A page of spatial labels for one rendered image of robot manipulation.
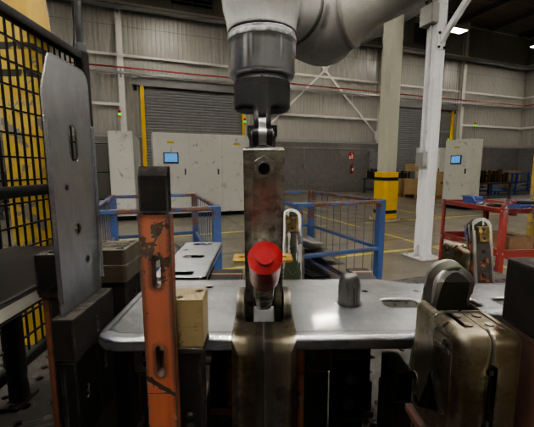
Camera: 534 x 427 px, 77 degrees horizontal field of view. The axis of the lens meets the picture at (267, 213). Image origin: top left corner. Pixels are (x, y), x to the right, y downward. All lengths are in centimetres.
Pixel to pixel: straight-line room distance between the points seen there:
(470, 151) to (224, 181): 688
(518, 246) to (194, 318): 293
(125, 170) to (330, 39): 773
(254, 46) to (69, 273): 39
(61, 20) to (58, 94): 1495
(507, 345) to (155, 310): 30
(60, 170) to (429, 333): 47
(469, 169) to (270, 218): 1075
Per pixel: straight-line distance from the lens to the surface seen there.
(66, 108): 55
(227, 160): 846
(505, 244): 309
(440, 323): 34
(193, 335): 37
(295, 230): 63
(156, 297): 34
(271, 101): 44
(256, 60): 44
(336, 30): 57
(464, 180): 1103
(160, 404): 40
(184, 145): 827
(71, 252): 54
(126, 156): 817
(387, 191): 785
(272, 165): 29
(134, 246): 66
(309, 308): 49
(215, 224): 225
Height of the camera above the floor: 120
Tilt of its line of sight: 8 degrees down
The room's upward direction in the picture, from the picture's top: straight up
